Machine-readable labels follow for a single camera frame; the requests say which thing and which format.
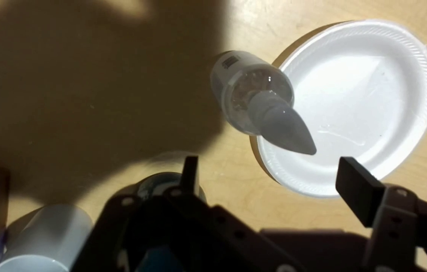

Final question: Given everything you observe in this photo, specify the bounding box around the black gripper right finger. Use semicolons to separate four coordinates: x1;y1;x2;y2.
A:
334;156;427;272

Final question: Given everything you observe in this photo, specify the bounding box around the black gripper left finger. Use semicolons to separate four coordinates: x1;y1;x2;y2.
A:
71;155;295;272

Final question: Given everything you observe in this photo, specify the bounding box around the clear white pump bottle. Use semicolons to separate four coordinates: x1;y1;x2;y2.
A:
208;49;319;158

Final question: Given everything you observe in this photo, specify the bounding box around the plain white mug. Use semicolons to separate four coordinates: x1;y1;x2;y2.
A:
0;203;95;272

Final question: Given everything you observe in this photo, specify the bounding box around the white foam plate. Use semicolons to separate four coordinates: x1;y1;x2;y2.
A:
249;19;427;200

